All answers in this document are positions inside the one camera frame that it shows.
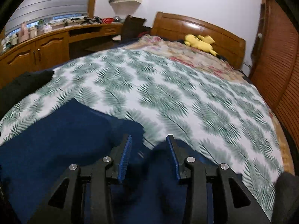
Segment dark grey folded garment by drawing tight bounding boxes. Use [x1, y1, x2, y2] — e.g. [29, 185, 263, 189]
[271, 172, 299, 224]

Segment wooden desk cabinet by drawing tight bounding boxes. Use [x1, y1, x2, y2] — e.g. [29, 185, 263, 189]
[1, 23, 122, 88]

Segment pink bottle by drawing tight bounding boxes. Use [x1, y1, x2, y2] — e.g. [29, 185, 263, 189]
[18, 22, 29, 43]

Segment yellow plush toy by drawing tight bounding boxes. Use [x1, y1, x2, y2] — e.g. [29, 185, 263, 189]
[184, 34, 218, 57]

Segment wooden headboard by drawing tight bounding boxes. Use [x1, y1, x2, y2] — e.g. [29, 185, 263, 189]
[150, 12, 246, 69]

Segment wooden louvered wardrobe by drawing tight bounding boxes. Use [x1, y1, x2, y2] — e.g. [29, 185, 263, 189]
[251, 0, 298, 144]

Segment black tripod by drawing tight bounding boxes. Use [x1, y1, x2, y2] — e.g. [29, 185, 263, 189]
[81, 16, 102, 25]

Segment floral pink blanket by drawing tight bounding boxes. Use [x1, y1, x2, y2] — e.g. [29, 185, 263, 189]
[124, 34, 247, 84]

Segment green leaf print bedsheet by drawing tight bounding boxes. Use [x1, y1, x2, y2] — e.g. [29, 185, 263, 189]
[1, 49, 283, 217]

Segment red basket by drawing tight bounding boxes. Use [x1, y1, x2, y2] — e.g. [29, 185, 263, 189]
[101, 18, 115, 24]

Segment dark wooden chair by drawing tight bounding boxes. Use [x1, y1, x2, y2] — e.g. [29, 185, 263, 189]
[112, 15, 147, 41]

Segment navy blue suit jacket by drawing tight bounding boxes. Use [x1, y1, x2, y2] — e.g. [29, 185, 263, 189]
[0, 97, 244, 224]

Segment grey window blind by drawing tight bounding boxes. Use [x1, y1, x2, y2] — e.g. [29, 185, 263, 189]
[5, 0, 89, 33]

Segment black folded garment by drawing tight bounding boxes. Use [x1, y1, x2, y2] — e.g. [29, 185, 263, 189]
[1, 70, 54, 119]

